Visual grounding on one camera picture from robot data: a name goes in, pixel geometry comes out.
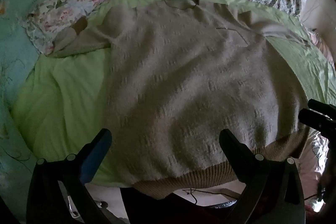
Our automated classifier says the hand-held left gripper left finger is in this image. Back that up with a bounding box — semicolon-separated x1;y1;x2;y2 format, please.
26;128;113;224

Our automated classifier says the dark cloth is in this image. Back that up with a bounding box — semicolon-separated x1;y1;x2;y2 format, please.
120;183;254;224

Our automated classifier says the beige knitted sweater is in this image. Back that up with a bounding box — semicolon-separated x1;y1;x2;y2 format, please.
52;0;313;200

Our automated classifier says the pink cloth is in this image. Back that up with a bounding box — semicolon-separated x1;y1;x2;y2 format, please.
299;132;330;212

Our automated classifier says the thin black cable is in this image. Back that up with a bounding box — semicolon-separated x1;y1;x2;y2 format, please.
183;188;238;205

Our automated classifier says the teal blanket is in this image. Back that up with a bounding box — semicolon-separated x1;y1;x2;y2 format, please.
0;0;79;188

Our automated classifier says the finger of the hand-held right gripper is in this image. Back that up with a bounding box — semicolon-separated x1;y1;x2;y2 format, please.
308;98;336;115
299;108;336;136

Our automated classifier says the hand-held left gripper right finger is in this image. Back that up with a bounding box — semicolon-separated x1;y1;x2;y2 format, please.
219;129;306;224

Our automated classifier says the floral pillow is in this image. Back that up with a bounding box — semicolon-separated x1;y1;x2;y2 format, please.
26;0;111;56

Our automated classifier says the light green bedsheet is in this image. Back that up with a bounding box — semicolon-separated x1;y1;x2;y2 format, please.
10;0;334;188

